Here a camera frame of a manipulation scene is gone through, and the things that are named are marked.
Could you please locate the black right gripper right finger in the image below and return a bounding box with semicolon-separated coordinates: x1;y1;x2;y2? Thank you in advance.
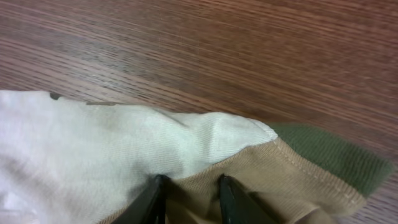
219;174;277;224

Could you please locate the white camouflage baby garment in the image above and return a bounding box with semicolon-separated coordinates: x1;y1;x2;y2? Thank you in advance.
1;90;394;223

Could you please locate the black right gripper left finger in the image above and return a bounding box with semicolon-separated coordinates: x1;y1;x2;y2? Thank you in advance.
112;175;170;224

